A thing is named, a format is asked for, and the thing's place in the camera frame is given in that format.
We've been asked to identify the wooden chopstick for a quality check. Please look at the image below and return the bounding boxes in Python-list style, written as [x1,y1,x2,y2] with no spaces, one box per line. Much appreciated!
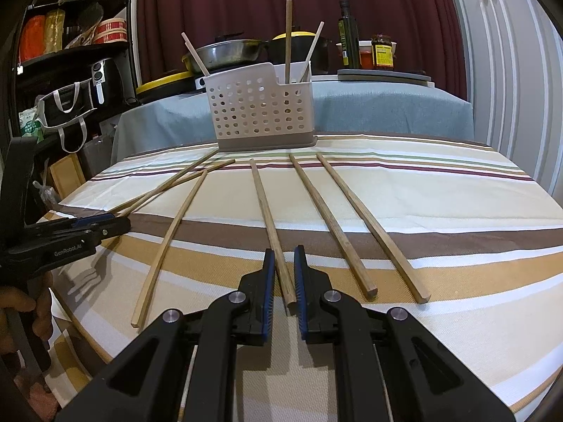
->
[109,149,220,215]
[110,158,236,216]
[289,153,378,300]
[317,153,431,304]
[284,0,293,84]
[130,170,209,329]
[299,21,324,82]
[250,159,297,310]

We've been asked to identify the person's left hand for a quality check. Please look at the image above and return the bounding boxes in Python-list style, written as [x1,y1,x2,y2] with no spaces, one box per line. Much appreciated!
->
[0,273,53,355]

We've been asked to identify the striped tablecloth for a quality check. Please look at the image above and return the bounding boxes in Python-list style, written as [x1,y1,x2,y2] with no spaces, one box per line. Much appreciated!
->
[53,135,562,421]

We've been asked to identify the black white tote bag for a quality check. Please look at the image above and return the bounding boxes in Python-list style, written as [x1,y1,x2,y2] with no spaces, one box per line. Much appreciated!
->
[34,79,96,154]

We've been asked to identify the black metal shelf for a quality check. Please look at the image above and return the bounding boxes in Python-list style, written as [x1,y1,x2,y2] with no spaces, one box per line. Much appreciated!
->
[0,0,139,212]

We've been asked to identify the white speaker device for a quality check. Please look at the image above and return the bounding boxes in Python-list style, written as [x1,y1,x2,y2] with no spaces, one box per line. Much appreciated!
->
[91,60,106,105]

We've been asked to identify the grey-blue tablecloth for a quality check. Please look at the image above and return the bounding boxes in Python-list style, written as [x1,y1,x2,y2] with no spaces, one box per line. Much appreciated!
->
[112,81,474,163]

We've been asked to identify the orange package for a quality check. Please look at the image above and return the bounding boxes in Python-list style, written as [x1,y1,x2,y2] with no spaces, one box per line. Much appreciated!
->
[19,15,46,62]

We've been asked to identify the gold yellow package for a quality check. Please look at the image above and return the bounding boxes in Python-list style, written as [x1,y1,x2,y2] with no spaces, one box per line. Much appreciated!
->
[44,9,65,55]

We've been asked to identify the yellow lidded black pan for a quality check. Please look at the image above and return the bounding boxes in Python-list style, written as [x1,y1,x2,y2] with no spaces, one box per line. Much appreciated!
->
[135,71,196,104]

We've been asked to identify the red white round boxes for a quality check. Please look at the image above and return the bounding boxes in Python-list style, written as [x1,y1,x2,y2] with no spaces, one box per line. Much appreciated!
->
[93,17,128,45]

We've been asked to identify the white induction cooker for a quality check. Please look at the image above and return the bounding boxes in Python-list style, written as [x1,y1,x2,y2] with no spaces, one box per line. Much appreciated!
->
[195,76,206,90]

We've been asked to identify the white perforated utensil holder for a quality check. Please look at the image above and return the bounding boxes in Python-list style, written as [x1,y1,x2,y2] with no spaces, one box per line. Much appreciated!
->
[205,62,317,152]

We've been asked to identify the steel wok with lid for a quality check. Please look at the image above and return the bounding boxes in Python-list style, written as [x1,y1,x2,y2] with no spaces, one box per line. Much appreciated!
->
[195,32,266,73]

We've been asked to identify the grey tray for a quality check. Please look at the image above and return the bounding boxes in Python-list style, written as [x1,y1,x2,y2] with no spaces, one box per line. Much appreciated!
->
[337,69,433,87]

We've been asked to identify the red sauce jar yellow label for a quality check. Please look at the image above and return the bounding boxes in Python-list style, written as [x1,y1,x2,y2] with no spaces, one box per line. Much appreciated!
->
[371,34,394,70]

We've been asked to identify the red plastic container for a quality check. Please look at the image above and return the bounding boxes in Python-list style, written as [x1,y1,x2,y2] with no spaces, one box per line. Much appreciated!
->
[359,40,374,70]

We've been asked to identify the black pot yellow lid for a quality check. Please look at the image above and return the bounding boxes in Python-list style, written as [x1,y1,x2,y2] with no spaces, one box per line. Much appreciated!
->
[266,32,330,75]

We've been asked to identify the white cabinet doors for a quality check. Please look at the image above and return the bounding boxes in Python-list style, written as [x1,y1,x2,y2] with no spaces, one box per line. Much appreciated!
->
[453,0,562,201]

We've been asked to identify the dark olive oil bottle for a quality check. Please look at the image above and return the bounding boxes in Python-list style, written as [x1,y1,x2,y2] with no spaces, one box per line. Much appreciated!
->
[338,0,361,70]

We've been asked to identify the dark red curtain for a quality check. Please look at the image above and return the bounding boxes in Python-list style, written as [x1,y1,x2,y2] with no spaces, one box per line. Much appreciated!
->
[137,0,467,98]

